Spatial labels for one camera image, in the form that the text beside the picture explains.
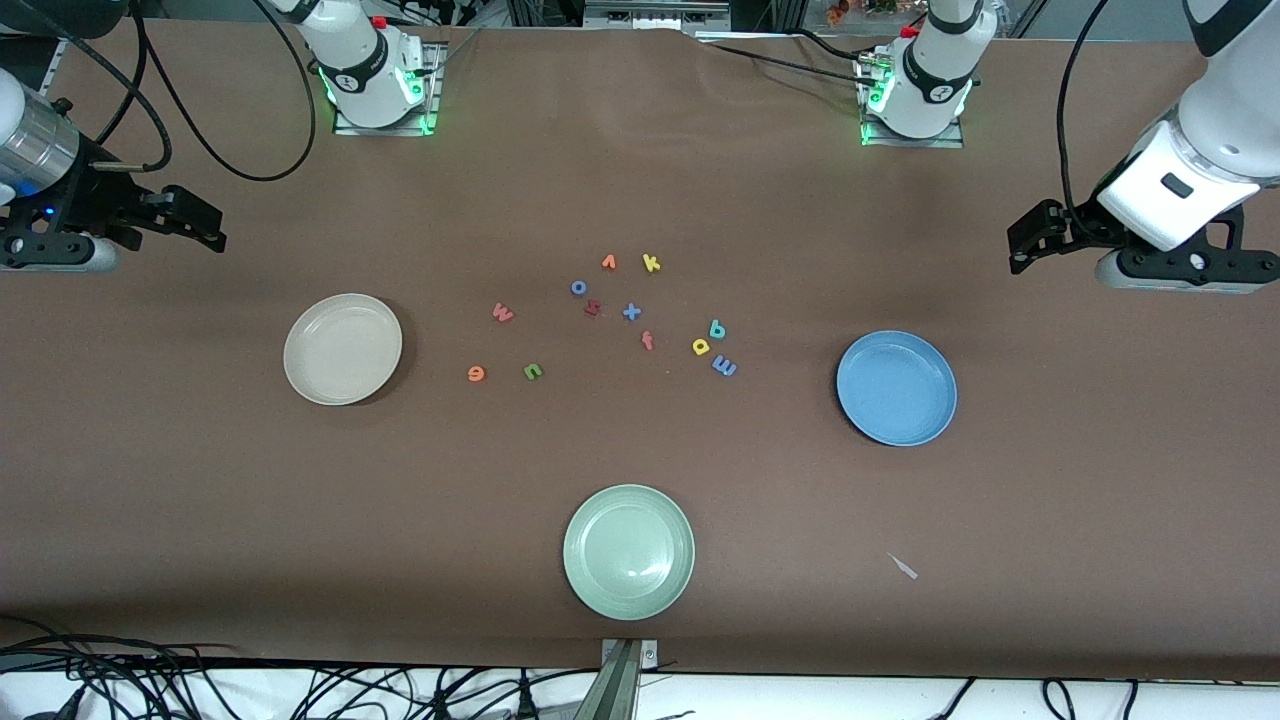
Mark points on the beige brown plate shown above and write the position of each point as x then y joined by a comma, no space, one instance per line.
343,349

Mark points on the blue plate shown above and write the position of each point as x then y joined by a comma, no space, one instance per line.
897,388

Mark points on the aluminium mount post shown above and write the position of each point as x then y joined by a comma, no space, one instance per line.
612,695

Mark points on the brown table cover sheet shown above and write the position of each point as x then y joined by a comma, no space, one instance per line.
200,500

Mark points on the grey metal frame block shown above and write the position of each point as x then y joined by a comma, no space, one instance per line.
650,15

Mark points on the metal bracket plate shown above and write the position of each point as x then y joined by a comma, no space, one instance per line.
650,655

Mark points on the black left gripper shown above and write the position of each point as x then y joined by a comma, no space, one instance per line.
1082,225

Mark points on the pale green plate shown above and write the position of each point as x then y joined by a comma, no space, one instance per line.
628,552

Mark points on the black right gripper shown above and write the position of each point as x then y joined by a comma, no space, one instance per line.
92,195

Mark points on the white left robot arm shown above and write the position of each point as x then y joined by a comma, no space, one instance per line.
1230,120

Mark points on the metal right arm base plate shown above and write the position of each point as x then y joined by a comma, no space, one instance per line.
345,128

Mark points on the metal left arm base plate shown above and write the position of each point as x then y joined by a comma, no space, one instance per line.
950,143

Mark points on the white paper scrap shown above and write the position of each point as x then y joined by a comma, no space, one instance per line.
905,569

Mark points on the orange background object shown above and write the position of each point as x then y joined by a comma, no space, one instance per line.
837,12

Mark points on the pink foam letter w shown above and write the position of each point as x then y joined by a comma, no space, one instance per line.
503,313

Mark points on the blue foam letter m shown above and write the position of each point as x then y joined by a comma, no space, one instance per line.
724,367

